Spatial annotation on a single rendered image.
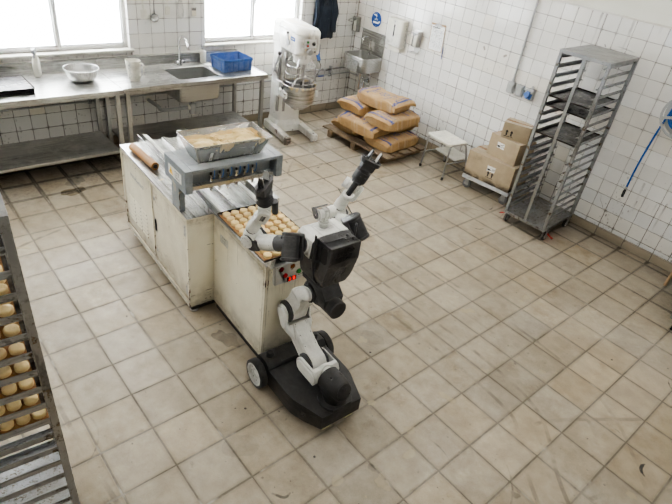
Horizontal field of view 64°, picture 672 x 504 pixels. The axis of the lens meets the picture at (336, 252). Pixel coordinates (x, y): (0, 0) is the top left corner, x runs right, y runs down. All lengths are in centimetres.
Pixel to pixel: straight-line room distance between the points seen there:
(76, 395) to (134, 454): 59
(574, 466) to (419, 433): 96
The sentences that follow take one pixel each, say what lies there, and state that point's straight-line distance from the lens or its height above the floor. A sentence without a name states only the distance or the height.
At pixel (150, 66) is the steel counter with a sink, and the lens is 660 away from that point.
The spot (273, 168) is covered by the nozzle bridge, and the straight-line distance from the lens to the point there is 383.
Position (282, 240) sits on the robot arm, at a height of 122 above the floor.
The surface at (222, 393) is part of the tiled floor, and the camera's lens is 360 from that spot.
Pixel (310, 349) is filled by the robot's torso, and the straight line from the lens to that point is 338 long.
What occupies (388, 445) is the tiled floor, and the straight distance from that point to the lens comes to 346.
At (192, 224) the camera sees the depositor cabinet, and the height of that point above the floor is 79.
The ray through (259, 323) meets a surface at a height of 37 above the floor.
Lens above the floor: 272
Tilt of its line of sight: 34 degrees down
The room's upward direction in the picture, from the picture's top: 9 degrees clockwise
